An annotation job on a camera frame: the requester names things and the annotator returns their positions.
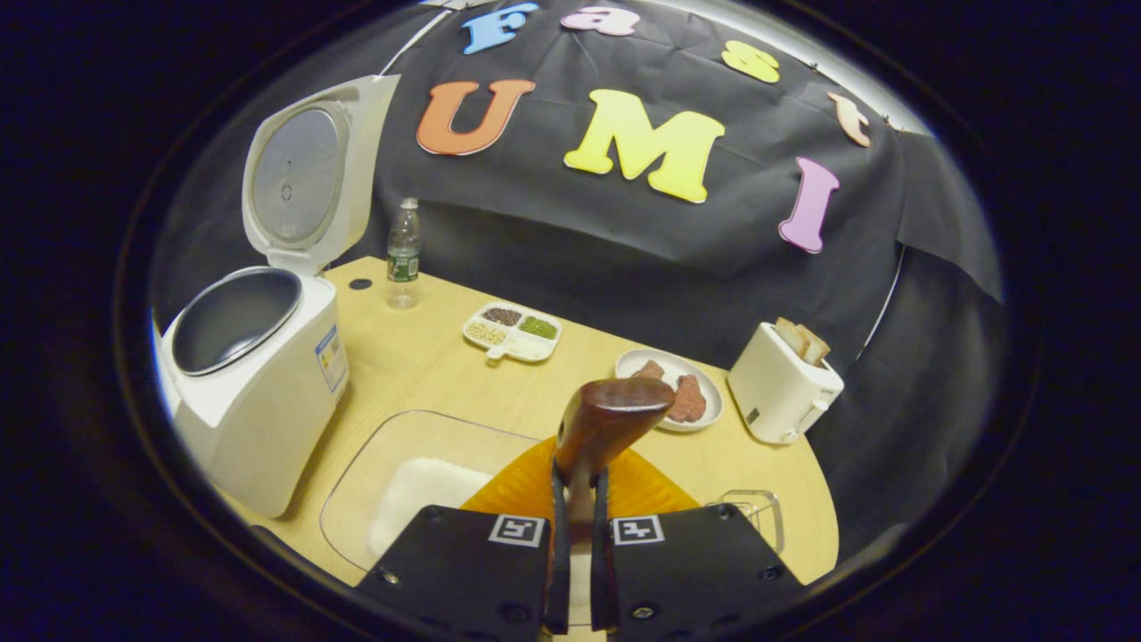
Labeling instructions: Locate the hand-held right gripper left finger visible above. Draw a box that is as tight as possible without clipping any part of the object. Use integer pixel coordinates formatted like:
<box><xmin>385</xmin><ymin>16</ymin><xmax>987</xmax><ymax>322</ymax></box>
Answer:
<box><xmin>357</xmin><ymin>437</ymin><xmax>571</xmax><ymax>638</ymax></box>

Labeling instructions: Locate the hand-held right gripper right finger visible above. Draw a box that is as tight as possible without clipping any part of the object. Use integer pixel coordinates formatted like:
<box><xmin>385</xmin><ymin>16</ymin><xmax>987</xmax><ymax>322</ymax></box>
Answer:
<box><xmin>588</xmin><ymin>446</ymin><xmax>808</xmax><ymax>638</ymax></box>

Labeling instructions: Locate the brown wooden spoon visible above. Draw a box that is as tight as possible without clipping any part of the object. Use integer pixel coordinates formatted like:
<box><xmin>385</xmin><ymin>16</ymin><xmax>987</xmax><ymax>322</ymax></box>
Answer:
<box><xmin>553</xmin><ymin>377</ymin><xmax>677</xmax><ymax>625</ymax></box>

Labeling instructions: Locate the white rice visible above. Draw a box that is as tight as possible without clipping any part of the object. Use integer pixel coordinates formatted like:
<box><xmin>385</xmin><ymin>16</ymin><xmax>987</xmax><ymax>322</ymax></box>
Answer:
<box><xmin>368</xmin><ymin>457</ymin><xmax>496</xmax><ymax>558</ymax></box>

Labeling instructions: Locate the white rice cooker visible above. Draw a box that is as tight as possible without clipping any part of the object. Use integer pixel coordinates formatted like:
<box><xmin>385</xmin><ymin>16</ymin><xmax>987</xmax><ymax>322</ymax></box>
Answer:
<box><xmin>156</xmin><ymin>74</ymin><xmax>402</xmax><ymax>520</ymax></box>

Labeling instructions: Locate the white round plate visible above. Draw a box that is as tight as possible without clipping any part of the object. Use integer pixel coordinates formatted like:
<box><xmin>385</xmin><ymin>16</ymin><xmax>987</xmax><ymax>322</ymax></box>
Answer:
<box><xmin>615</xmin><ymin>348</ymin><xmax>724</xmax><ymax>433</ymax></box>

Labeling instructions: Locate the clear plastic container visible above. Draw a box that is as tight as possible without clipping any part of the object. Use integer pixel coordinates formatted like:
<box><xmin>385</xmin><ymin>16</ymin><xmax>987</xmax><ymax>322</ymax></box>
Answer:
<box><xmin>319</xmin><ymin>409</ymin><xmax>545</xmax><ymax>573</ymax></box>

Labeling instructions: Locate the white divided grain tray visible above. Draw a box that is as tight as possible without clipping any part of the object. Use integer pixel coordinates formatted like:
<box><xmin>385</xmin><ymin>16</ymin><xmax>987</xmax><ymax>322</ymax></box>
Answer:
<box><xmin>461</xmin><ymin>301</ymin><xmax>564</xmax><ymax>365</ymax></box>

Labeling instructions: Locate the white toaster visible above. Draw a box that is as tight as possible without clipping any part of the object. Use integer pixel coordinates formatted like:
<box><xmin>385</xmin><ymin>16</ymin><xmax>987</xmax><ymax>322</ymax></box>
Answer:
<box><xmin>726</xmin><ymin>321</ymin><xmax>845</xmax><ymax>445</ymax></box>

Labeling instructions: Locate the black backdrop cloth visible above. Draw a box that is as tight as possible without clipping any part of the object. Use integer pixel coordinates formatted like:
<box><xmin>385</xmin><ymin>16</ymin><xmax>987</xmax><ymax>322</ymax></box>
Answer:
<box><xmin>152</xmin><ymin>0</ymin><xmax>1008</xmax><ymax>554</ymax></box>

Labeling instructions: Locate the clear plastic water bottle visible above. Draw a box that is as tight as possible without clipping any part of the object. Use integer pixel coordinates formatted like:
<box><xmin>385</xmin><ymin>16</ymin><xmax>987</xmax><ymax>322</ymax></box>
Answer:
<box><xmin>386</xmin><ymin>197</ymin><xmax>422</xmax><ymax>310</ymax></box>

